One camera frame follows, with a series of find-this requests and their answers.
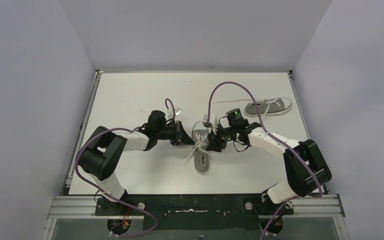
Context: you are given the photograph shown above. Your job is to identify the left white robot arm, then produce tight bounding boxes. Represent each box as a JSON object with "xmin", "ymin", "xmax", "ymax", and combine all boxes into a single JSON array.
[{"xmin": 75, "ymin": 110, "xmax": 195, "ymax": 214}]

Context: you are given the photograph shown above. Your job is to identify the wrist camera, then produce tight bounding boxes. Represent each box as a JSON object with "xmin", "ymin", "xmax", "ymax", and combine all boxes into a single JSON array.
[
  {"xmin": 202, "ymin": 114, "xmax": 219, "ymax": 133},
  {"xmin": 167, "ymin": 107, "xmax": 182, "ymax": 120}
]

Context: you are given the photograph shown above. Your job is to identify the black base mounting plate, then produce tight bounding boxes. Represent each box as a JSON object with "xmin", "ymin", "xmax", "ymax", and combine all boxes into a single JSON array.
[{"xmin": 95, "ymin": 193, "xmax": 294, "ymax": 234}]

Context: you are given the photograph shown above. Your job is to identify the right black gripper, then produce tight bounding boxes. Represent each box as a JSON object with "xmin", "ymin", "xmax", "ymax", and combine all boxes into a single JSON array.
[{"xmin": 206, "ymin": 123, "xmax": 237, "ymax": 152}]

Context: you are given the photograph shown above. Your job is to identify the grey canvas sneaker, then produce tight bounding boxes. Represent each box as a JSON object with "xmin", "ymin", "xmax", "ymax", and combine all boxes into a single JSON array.
[
  {"xmin": 212, "ymin": 97, "xmax": 293, "ymax": 117},
  {"xmin": 184, "ymin": 120, "xmax": 210, "ymax": 174}
]

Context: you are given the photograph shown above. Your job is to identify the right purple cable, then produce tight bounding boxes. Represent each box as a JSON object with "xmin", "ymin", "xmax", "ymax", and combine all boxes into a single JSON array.
[{"xmin": 206, "ymin": 81, "xmax": 324, "ymax": 240}]

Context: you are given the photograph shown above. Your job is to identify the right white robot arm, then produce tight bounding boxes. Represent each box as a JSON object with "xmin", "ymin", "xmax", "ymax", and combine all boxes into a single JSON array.
[{"xmin": 203, "ymin": 108, "xmax": 332, "ymax": 214}]

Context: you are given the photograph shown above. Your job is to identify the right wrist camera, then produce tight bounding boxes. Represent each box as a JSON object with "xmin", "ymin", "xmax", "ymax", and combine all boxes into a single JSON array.
[{"xmin": 202, "ymin": 114, "xmax": 219, "ymax": 133}]

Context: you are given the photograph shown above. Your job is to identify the aluminium frame rail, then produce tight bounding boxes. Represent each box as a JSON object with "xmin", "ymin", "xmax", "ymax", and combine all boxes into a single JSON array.
[{"xmin": 47, "ymin": 194, "xmax": 346, "ymax": 219}]

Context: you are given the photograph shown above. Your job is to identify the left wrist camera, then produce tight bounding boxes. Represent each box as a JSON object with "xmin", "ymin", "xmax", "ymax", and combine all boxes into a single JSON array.
[{"xmin": 167, "ymin": 107, "xmax": 182, "ymax": 120}]

